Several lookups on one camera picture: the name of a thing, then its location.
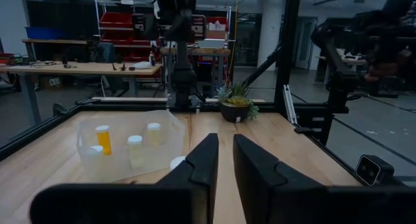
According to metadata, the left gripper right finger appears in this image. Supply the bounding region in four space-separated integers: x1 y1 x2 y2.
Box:
233 134 326 224

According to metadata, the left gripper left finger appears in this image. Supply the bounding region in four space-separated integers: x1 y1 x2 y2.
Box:
155 132 219 224

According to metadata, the yellow-green bottle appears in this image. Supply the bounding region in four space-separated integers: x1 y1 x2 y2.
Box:
145 122 163 146
127 134 144 169

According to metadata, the slim amber pill bottle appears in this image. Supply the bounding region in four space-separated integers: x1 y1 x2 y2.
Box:
95 125 113 156

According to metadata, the white-capped translucent pill bottle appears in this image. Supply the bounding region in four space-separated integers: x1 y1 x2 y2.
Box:
83 145 105 179

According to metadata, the wide amber pill bottle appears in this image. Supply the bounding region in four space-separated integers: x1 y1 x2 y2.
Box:
170 155 187 171

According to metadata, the clear plastic bin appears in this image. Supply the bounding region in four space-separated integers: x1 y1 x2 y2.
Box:
75 109 187 183

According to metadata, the blue storage bin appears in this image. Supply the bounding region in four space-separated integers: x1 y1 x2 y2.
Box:
25 26 65 41

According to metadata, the white box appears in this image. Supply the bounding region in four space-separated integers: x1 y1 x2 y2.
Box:
198 38 227 49

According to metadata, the small wooden table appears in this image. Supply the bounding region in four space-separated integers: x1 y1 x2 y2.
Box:
160 47 232 100

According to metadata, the white rack with red bins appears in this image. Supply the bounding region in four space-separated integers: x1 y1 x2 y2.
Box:
94 0 233 64

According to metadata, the succulent plant in black pot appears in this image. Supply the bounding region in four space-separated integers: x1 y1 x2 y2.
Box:
215 82 261 123

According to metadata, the white round column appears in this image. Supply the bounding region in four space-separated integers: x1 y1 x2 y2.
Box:
256 3 287 72

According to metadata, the long wooden workbench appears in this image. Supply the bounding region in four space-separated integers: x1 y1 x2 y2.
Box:
0 60 163 126

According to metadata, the white door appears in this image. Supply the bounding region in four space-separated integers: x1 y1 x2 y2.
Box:
294 16 319 71

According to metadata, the cardboard box with label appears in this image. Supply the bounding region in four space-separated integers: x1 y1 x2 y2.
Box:
40 76 63 91

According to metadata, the yellow hanging cord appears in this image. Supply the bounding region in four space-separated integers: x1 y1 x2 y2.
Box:
226 0 240 87

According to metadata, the table-level camera box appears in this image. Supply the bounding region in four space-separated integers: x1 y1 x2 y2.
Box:
355 154 396 187

